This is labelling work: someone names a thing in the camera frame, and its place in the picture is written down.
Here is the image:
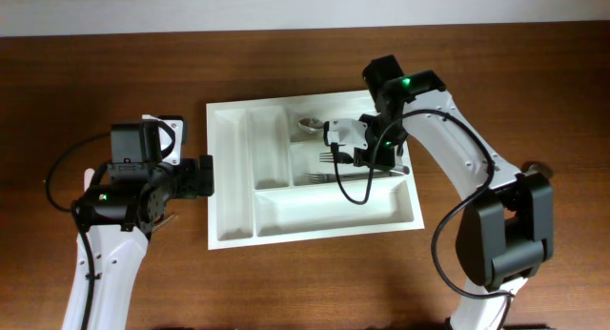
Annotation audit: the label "white plastic knife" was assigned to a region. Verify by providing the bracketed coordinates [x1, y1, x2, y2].
[84, 168, 95, 191]

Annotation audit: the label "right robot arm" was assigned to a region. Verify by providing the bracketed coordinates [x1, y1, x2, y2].
[356, 55, 554, 329]

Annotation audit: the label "steel spoon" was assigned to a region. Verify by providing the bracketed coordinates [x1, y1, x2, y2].
[521, 161, 554, 179]
[297, 117, 324, 134]

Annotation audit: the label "white plastic cutlery tray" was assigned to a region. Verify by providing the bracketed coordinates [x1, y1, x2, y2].
[206, 91, 424, 250]

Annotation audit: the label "steel fork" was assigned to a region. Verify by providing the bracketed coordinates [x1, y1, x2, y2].
[318, 152, 354, 164]
[303, 171, 406, 184]

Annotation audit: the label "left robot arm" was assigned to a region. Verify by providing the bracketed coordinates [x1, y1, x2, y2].
[62, 114, 214, 329]

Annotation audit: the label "steel serrated tongs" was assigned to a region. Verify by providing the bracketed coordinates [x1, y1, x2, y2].
[152, 214, 177, 232]

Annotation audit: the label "left black cable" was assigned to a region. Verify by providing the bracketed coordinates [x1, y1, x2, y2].
[43, 129, 113, 330]

